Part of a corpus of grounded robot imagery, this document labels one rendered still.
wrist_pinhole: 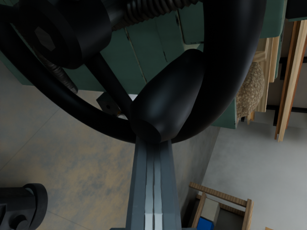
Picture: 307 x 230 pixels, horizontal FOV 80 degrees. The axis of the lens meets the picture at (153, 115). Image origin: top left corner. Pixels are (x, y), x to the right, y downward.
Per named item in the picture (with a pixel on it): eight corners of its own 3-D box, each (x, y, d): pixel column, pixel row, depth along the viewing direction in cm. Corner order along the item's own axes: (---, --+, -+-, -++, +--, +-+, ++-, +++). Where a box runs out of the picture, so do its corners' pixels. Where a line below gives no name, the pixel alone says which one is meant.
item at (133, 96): (94, 100, 52) (115, 103, 47) (120, 76, 59) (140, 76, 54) (108, 121, 57) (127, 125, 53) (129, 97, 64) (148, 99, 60)
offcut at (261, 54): (237, 31, 28) (268, 28, 26) (241, 44, 32) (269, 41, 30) (234, 52, 28) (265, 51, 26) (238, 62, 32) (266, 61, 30)
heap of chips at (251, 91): (235, 90, 33) (259, 91, 31) (250, 52, 41) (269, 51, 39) (236, 125, 39) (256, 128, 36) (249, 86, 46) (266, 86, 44)
